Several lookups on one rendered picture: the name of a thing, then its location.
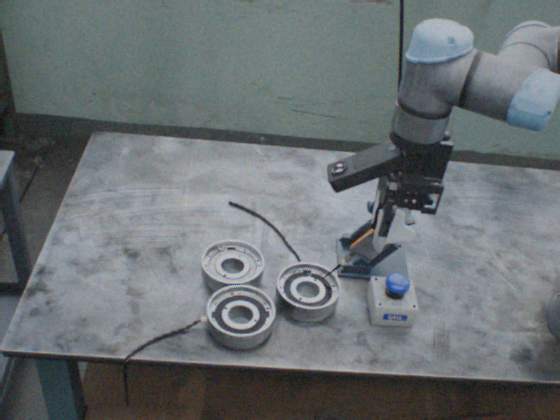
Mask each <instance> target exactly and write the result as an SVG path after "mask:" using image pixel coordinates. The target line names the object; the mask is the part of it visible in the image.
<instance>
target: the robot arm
mask: <svg viewBox="0 0 560 420"><path fill-rule="evenodd" d="M472 42H473V34H472V32H471V31H470V30H469V29H468V28H466V27H464V26H460V25H459V24H458V23H456V22H453V21H448V20H443V19H431V20H426V21H423V22H421V23H420V24H418V25H417V26H416V28H415V31H414V34H413V38H412V41H411V44H410V48H409V51H408V52H407V54H406V56H405V58H406V62H405V66H404V70H403V74H402V78H401V82H400V87H399V91H398V94H397V98H396V102H395V106H394V108H395V110H394V114H393V118H392V122H391V127H392V128H391V132H390V139H391V140H389V141H387V142H384V143H382V144H379V145H376V146H374V147H371V148H369V149H366V150H364V151H361V152H358V153H356V154H354V155H352V156H349V157H347V158H344V159H341V160H339V161H336V162H334V163H331V164H329V165H328V166H327V177H328V182H329V184H330V185H331V187H332V189H333V191H334V192H336V193H339V192H342V191H344V190H347V189H350V188H352V187H355V186H357V185H359V184H362V183H365V182H367V181H373V180H375V179H378V178H379V180H378V184H377V189H376V195H375V200H374V208H373V214H372V223H371V224H372V225H373V226H375V227H376V229H375V234H374V237H373V240H372V244H373V246H374V248H375V251H376V252H377V253H380V252H381V251H382V250H383V248H384V245H386V244H387V243H394V242H403V241H410V240H412V239H413V238H414V237H415V231H414V230H412V229H411V228H409V227H407V226H406V225H405V224H404V219H407V218H408V217H410V215H411V210H414V211H420V214H428V215H436V213H437V210H438V207H439V204H440V201H441V198H442V192H443V189H444V185H443V177H444V174H445V170H446V167H447V164H448V161H449V158H450V155H451V152H452V149H453V146H454V144H453V142H451V137H450V133H449V132H446V128H447V125H448V122H449V118H450V115H451V112H452V109H453V106H457V107H460V108H463V109H465V110H468V111H471V112H474V113H477V114H480V115H483V116H487V117H490V118H493V119H496V120H498V121H501V122H505V123H508V124H509V125H510V126H512V127H522V128H524V129H528V130H532V131H542V130H543V129H545V128H546V126H547V123H548V121H549V120H550V117H551V115H552V113H553V110H554V108H555V105H556V103H557V100H558V98H559V95H560V27H555V28H551V27H550V26H548V25H546V24H544V23H541V22H536V21H531V22H523V23H521V24H519V25H517V26H516V27H515V28H514V29H513V30H512V31H510V32H509V33H508V34H507V36H506V38H505V39H504V40H503V42H502V44H501V46H500V48H499V51H498V53H497V54H496V55H492V54H489V53H485V52H483V51H479V50H477V49H474V48H473V43H472ZM435 183H437V184H440V185H434V184H435ZM431 194H439V197H438V200H437V203H436V206H435V208H433V207H425V205H432V206H433V203H434V199H433V195H431ZM546 322H547V325H548V327H549V329H550V331H551V333H552V334H553V335H554V336H555V337H556V338H557V339H558V341H559V342H560V292H559V293H558V294H557V295H556V296H555V297H554V298H553V299H552V301H551V302H550V303H549V305H548V307H547V314H546Z"/></svg>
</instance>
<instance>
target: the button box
mask: <svg viewBox="0 0 560 420"><path fill-rule="evenodd" d="M385 281H386V277H371V280H370V283H369V287H368V290H367V293H366V295H367V302H368V309H369V316H370V323H371V326H378V327H393V328H413V326H414V323H415V320H416V317H417V315H418V312H419V305H418V303H417V299H416V295H415V290H414V286H413V282H412V279H408V281H409V283H410V287H409V289H408V291H406V292H404V293H394V292H393V291H391V290H390V289H388V288H387V287H386V285H385Z"/></svg>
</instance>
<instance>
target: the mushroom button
mask: <svg viewBox="0 0 560 420"><path fill-rule="evenodd" d="M385 285H386V287H387V288H388V289H390V290H391V291H393V292H394V293H404V292H406V291H408V289H409V287H410V283H409V281H408V279H407V278H406V277H405V276H403V275H401V274H398V273H394V274H391V275H389V276H388V277H387V278H386V281H385Z"/></svg>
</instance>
